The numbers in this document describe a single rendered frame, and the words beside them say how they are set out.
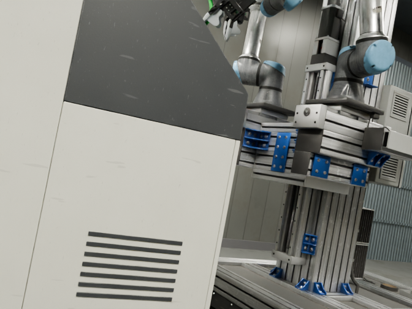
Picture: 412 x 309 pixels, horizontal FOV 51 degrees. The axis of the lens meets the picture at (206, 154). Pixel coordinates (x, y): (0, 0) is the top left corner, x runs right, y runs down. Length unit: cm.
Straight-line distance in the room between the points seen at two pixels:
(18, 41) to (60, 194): 44
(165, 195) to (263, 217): 301
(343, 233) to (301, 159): 53
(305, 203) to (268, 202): 235
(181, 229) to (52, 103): 55
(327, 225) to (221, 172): 77
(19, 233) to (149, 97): 54
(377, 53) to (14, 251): 137
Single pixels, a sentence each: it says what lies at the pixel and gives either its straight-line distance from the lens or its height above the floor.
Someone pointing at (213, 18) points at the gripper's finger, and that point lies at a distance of 166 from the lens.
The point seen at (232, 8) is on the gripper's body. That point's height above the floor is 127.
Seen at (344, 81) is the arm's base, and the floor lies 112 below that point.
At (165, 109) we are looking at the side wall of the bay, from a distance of 136.
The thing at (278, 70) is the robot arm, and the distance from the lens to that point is 221.
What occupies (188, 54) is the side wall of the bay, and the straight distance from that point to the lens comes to 141.
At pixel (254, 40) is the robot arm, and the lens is 230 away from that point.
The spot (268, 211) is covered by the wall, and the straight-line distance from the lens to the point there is 437.
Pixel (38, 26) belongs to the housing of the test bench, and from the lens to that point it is 133.
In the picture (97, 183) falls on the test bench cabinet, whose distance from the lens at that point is 132.
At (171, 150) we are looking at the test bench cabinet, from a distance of 137.
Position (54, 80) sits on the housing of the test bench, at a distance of 131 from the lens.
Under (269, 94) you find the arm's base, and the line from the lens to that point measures 218.
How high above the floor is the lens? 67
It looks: 2 degrees up
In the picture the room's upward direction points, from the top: 11 degrees clockwise
